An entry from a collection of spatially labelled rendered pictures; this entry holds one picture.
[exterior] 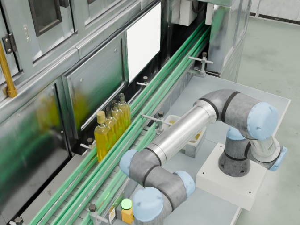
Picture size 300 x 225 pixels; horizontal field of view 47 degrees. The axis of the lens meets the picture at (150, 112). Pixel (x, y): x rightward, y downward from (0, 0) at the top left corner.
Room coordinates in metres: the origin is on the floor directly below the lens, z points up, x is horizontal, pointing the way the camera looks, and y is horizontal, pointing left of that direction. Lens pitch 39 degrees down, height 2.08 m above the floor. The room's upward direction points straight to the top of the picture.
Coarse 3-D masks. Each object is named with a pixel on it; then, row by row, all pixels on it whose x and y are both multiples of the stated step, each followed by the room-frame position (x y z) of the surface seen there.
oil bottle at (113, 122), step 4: (112, 116) 1.18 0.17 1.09; (108, 120) 1.15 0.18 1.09; (112, 120) 1.15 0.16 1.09; (116, 120) 1.17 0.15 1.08; (108, 124) 1.13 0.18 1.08; (112, 124) 1.14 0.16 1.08; (116, 124) 1.16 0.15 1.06; (112, 128) 1.13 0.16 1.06; (116, 128) 1.16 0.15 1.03; (112, 132) 1.13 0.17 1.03; (116, 132) 1.16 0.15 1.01; (112, 136) 1.13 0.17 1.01; (116, 136) 1.15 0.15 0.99; (112, 140) 1.13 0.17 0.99; (116, 140) 1.15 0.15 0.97; (112, 144) 1.13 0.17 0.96
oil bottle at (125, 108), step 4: (124, 104) 1.26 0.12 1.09; (128, 104) 1.27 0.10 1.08; (120, 108) 1.24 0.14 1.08; (124, 108) 1.24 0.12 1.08; (128, 108) 1.26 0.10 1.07; (124, 112) 1.23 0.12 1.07; (128, 112) 1.26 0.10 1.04; (124, 116) 1.23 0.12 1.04; (128, 116) 1.26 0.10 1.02; (124, 120) 1.23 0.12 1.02; (128, 120) 1.25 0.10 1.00; (124, 124) 1.23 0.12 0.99; (128, 124) 1.25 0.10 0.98
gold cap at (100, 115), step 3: (99, 111) 1.12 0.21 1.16; (102, 111) 1.12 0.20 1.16; (96, 114) 1.10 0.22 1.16; (99, 114) 1.10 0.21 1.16; (102, 114) 1.10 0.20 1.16; (99, 117) 1.10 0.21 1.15; (102, 117) 1.10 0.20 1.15; (99, 120) 1.10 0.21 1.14; (102, 120) 1.10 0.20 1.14; (99, 123) 1.10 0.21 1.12; (102, 123) 1.10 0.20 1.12
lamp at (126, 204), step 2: (124, 200) 0.90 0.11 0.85; (126, 200) 0.90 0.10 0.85; (128, 200) 0.90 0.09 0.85; (130, 200) 0.90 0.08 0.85; (122, 202) 0.89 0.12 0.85; (124, 202) 0.89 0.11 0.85; (126, 202) 0.89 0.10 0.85; (128, 202) 0.89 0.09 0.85; (130, 202) 0.89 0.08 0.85; (122, 204) 0.89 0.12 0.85; (124, 204) 0.88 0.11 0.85; (126, 204) 0.88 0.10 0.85; (128, 204) 0.88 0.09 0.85; (130, 204) 0.89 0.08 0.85; (122, 206) 0.88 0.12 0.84; (124, 206) 0.88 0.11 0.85; (126, 206) 0.88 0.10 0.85; (128, 206) 0.88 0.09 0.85; (130, 206) 0.88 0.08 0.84; (124, 208) 0.88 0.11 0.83; (126, 208) 0.87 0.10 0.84; (128, 208) 0.88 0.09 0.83; (130, 208) 0.88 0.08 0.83
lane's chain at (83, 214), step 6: (144, 132) 1.30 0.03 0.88; (138, 138) 1.25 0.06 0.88; (132, 144) 1.21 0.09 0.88; (114, 168) 1.06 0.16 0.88; (114, 174) 1.02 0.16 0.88; (108, 180) 0.99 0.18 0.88; (102, 186) 0.96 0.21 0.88; (96, 192) 0.92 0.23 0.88; (102, 192) 0.92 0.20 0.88; (96, 198) 0.89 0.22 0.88; (84, 210) 0.83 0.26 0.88; (78, 216) 0.81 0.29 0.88; (84, 216) 0.81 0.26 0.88; (78, 222) 0.78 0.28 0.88
